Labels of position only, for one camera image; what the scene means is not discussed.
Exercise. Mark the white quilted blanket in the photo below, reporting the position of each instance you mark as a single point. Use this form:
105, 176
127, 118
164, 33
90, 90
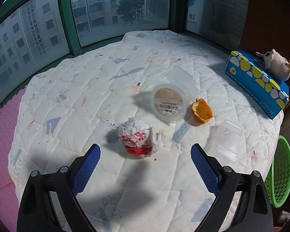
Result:
87, 77

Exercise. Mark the blue dotted tissue box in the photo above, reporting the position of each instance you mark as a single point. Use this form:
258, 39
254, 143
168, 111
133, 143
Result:
251, 77

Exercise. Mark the pink foam mat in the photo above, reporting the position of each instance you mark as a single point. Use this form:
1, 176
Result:
2, 149

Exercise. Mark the clear rectangular plastic lid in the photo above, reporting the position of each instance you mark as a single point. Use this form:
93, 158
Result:
181, 77

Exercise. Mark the green window frame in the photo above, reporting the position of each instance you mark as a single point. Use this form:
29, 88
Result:
67, 17

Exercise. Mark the orange peel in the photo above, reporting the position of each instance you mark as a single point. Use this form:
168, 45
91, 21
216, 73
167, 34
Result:
200, 112

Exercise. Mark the clear plastic tray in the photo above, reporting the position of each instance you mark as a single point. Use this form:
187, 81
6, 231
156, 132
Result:
228, 137

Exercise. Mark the green mesh basket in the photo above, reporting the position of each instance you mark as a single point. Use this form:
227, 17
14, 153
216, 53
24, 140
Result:
284, 169

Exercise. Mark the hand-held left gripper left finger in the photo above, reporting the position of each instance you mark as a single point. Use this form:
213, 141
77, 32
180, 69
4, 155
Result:
87, 169

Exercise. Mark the round pudding cup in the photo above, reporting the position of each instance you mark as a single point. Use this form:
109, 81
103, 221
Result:
169, 99

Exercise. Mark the white red wrapper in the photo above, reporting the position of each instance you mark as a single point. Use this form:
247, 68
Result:
135, 135

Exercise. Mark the dark wooden wardrobe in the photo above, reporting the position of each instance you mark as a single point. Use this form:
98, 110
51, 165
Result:
268, 17

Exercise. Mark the window sign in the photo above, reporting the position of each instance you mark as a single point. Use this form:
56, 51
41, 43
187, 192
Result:
193, 4

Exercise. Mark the beige plush toy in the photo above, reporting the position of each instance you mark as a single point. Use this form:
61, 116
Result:
278, 65

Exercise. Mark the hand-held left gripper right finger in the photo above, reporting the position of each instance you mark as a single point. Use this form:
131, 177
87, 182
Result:
205, 169

